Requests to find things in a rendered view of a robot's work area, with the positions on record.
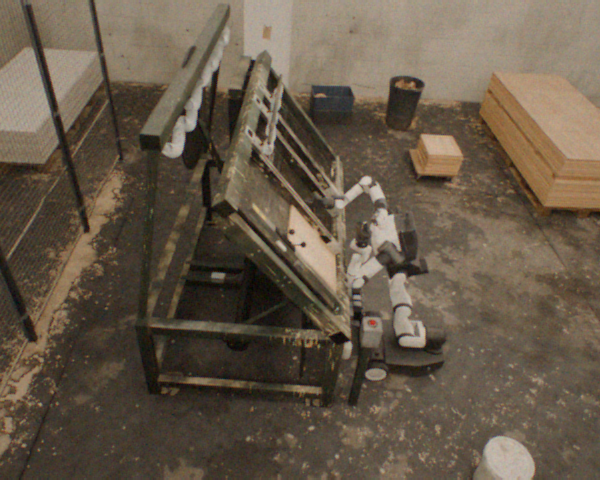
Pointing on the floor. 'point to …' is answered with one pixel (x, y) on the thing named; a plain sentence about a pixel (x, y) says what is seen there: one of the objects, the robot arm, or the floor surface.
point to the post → (359, 375)
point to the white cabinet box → (269, 32)
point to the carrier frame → (234, 332)
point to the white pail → (504, 461)
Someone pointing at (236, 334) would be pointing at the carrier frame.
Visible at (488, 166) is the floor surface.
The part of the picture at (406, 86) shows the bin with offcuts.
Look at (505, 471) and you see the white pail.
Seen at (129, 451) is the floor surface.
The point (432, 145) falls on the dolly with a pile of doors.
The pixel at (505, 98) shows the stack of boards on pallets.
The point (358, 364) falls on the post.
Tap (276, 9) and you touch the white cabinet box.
